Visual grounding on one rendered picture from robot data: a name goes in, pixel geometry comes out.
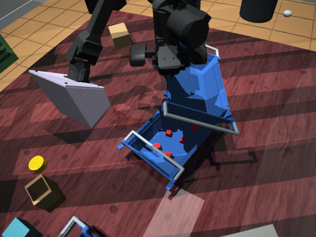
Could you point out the yellow short cylinder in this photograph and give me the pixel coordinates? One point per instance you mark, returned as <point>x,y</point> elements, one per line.
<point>37,164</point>

